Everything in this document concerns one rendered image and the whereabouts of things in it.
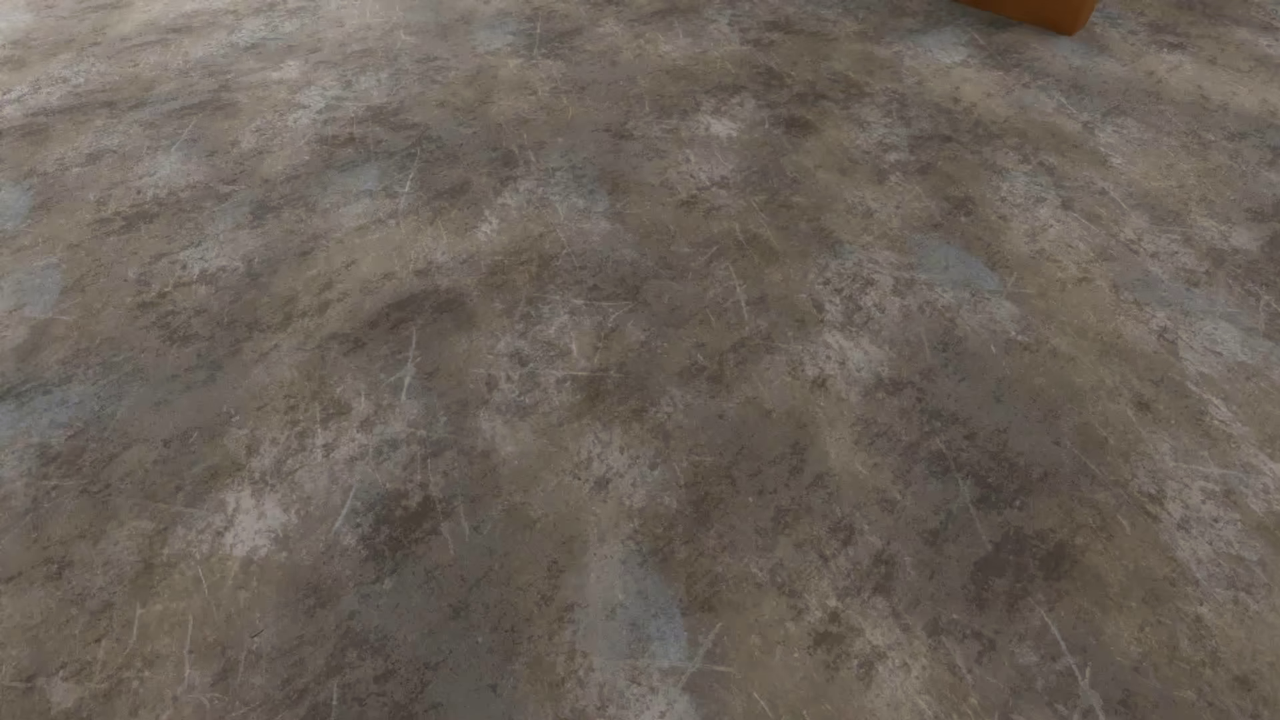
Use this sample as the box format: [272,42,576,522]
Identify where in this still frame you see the orange box corner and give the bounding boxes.
[958,0,1100,37]

